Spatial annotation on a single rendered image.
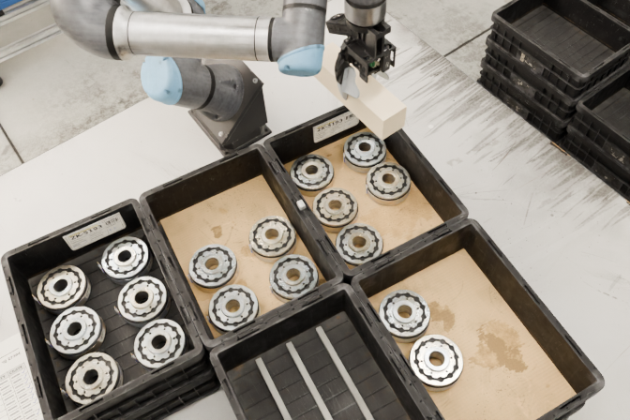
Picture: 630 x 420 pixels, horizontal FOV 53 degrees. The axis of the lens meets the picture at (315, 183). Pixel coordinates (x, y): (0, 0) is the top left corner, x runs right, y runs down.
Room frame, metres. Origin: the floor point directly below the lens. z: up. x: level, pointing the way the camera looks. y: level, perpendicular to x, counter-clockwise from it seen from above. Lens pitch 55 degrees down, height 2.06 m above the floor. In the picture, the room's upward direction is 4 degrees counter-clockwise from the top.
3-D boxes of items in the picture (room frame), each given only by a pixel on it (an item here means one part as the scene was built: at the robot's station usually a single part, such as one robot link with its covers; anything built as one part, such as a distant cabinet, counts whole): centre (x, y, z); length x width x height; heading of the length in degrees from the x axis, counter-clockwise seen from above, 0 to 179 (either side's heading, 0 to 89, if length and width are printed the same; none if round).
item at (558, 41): (1.59, -0.87, 0.37); 0.40 x 0.30 x 0.45; 33
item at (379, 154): (0.93, -0.13, 0.86); 0.10 x 0.10 x 0.01
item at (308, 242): (0.67, 0.17, 0.87); 0.40 x 0.30 x 0.11; 25
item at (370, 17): (0.90, -0.12, 1.31); 0.08 x 0.08 x 0.05
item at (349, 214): (0.77, -0.04, 0.86); 0.10 x 0.10 x 0.01
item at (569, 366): (0.44, -0.27, 0.87); 0.40 x 0.30 x 0.11; 25
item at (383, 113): (0.92, -0.10, 1.08); 0.24 x 0.06 x 0.06; 33
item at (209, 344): (0.67, 0.17, 0.92); 0.40 x 0.30 x 0.02; 25
